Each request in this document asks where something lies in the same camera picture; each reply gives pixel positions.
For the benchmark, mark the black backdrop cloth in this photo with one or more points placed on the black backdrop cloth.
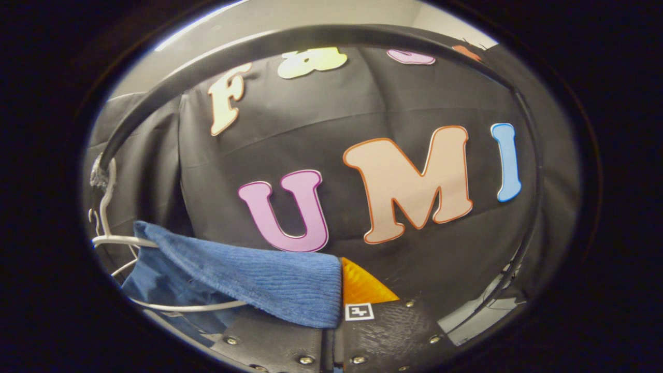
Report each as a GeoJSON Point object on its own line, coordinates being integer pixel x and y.
{"type": "Point", "coordinates": [336, 103]}

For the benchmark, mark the black clothes rack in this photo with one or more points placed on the black clothes rack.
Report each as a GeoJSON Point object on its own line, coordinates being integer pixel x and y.
{"type": "Point", "coordinates": [311, 37]}

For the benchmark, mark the white hanger with taped hook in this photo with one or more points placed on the white hanger with taped hook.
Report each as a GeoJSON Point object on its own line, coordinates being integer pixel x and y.
{"type": "Point", "coordinates": [119, 241]}

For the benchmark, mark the blue ribbed jacket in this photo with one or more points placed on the blue ribbed jacket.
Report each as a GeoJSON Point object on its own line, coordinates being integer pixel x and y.
{"type": "Point", "coordinates": [259, 274]}

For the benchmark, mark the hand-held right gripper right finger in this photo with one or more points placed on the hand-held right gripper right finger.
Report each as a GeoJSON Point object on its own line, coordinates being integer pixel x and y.
{"type": "Point", "coordinates": [393, 336]}

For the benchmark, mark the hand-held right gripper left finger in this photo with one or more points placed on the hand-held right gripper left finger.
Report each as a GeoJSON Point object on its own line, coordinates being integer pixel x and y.
{"type": "Point", "coordinates": [279, 347]}

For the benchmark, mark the grey tape wad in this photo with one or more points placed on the grey tape wad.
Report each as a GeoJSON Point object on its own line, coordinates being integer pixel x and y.
{"type": "Point", "coordinates": [98, 176]}

